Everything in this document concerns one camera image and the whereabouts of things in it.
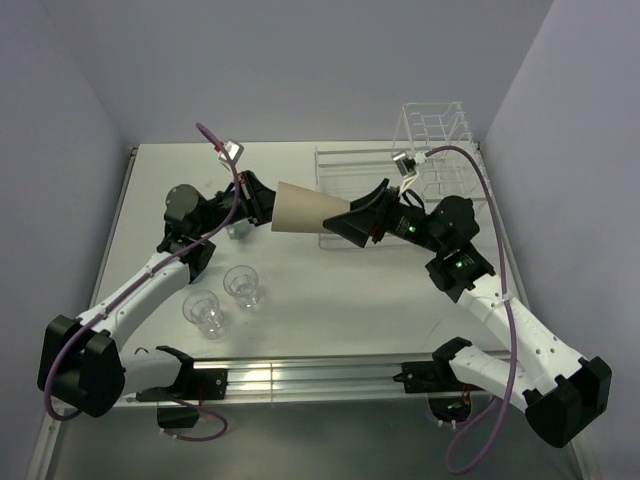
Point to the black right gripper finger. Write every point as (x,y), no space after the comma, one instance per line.
(373,200)
(358,226)

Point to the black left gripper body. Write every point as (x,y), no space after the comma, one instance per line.
(226,203)

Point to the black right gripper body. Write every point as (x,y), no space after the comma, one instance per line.
(394,209)

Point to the beige plastic tumbler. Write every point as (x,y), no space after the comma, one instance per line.
(301,210)

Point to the clear glass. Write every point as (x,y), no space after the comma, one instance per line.
(202,309)
(241,282)

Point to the grey footed ceramic mug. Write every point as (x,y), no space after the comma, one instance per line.
(238,231)

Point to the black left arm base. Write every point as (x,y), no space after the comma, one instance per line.
(169,375)

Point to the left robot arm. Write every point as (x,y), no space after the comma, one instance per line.
(81,361)

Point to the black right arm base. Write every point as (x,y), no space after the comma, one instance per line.
(436,376)

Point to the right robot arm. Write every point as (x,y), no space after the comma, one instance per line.
(559,390)

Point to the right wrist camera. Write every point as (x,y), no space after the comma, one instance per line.
(410,166)

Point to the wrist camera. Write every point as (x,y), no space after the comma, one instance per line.
(410,166)
(231,152)

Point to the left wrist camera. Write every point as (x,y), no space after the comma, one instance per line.
(231,152)

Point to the aluminium mounting rail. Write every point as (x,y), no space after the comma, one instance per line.
(314,379)

